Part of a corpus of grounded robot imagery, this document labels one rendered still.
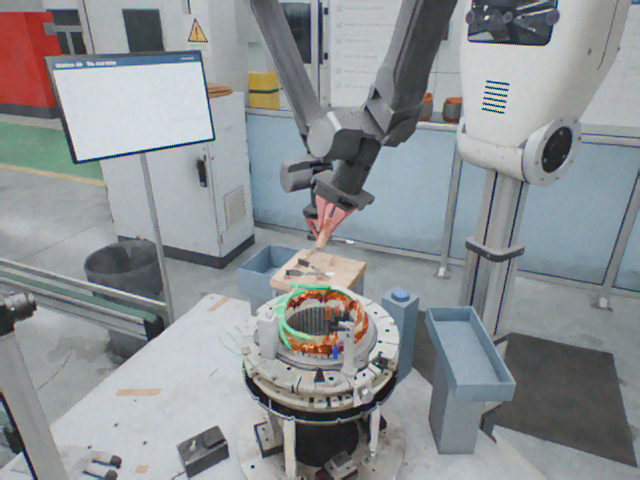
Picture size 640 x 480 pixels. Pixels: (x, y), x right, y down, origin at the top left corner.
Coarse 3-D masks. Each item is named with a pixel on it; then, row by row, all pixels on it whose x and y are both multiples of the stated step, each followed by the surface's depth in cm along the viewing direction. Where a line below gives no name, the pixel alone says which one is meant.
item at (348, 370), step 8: (352, 328) 76; (352, 336) 76; (344, 344) 78; (352, 344) 77; (344, 352) 79; (352, 352) 78; (344, 360) 80; (352, 360) 79; (344, 368) 80; (352, 368) 80; (352, 376) 80
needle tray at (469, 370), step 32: (448, 320) 107; (480, 320) 101; (448, 352) 97; (480, 352) 97; (448, 384) 89; (480, 384) 84; (512, 384) 84; (448, 416) 97; (480, 416) 98; (448, 448) 102
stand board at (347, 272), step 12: (300, 252) 130; (288, 264) 124; (324, 264) 124; (336, 264) 124; (348, 264) 124; (360, 264) 124; (276, 276) 118; (312, 276) 118; (336, 276) 118; (348, 276) 118; (360, 276) 122; (288, 288) 115; (300, 288) 113; (348, 288) 114
